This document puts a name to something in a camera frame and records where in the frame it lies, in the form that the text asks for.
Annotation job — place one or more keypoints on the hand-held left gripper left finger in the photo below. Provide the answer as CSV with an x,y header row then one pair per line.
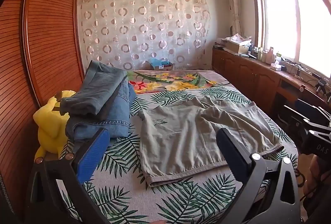
x,y
93,155

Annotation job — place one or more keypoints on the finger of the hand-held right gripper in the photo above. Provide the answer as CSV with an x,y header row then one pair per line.
x,y
297,114
319,130

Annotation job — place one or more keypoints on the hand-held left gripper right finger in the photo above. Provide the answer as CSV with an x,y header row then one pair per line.
x,y
232,151

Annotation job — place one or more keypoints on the person's right hand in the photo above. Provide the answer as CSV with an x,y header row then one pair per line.
x,y
316,171

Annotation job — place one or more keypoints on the leaf print bed sheet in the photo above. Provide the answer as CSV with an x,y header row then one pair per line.
x,y
121,162

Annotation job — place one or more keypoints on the light blue folded jeans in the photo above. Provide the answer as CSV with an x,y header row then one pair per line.
x,y
116,115

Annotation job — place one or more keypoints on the yellow plush toy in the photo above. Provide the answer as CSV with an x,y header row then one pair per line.
x,y
50,125

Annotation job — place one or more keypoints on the white tissue box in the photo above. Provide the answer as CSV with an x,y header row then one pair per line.
x,y
275,66

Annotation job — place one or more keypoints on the wooden cabinet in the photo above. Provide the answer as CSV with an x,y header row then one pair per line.
x,y
245,76

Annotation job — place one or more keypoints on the group of white bottles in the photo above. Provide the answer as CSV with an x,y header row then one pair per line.
x,y
266,54

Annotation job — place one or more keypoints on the dark blue folded jeans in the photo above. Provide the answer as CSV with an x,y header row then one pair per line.
x,y
95,86

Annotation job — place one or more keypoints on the wooden framed window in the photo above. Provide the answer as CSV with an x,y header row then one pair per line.
x,y
297,22

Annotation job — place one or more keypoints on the large cardboard box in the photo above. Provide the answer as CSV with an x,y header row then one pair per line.
x,y
234,47

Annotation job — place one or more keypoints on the floral pillow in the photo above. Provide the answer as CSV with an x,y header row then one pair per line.
x,y
165,81

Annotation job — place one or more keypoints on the white crumpled bag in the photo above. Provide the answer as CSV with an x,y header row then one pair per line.
x,y
236,37

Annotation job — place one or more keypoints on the small cardboard box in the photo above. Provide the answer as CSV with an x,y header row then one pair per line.
x,y
165,67

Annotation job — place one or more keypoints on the blue bag on box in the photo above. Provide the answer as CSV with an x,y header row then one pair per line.
x,y
159,61

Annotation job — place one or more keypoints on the circle patterned curtain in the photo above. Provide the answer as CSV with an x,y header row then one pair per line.
x,y
144,27

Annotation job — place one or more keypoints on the small camera on tripod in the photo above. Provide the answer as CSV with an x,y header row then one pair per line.
x,y
319,84

